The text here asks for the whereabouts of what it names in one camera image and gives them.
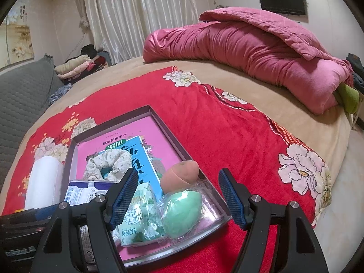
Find white floral scrunchie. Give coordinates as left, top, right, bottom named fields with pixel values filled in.
left=82, top=149, right=132, bottom=183

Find blue white wipes packet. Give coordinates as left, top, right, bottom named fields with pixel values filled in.
left=64, top=181, right=114, bottom=206

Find green floral tissue pack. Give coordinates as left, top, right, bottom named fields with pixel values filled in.
left=112, top=183, right=166, bottom=247

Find green makeup sponge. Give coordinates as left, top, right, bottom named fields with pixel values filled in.
left=158, top=179, right=220, bottom=244

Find pink makeup sponge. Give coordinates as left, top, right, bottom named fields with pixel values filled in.
left=160, top=160, right=199, bottom=194

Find red floral blanket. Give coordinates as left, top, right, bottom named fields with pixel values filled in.
left=1, top=66, right=332, bottom=273

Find white paper towel roll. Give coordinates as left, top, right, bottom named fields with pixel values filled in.
left=24, top=156, right=63, bottom=210

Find pink and blue book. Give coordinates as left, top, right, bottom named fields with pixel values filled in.
left=75, top=115, right=225, bottom=262

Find dark shallow box tray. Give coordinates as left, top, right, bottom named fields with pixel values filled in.
left=60, top=105, right=233, bottom=268

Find blue patterned cloth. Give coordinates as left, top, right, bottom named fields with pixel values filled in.
left=48, top=83, right=72, bottom=105

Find stack of folded clothes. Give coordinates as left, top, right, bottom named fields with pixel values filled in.
left=54, top=44, right=112, bottom=85

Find grey quilted headboard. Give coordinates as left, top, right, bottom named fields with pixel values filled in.
left=0, top=54, right=63, bottom=185

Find green pillow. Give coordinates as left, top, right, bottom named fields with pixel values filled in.
left=334, top=83, right=360, bottom=114

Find pink quilt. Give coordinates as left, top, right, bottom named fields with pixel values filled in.
left=142, top=7, right=354, bottom=115

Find white curtain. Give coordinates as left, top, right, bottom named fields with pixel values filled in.
left=76, top=0, right=209, bottom=63

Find wall painting panels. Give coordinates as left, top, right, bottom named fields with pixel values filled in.
left=0, top=4, right=34, bottom=68

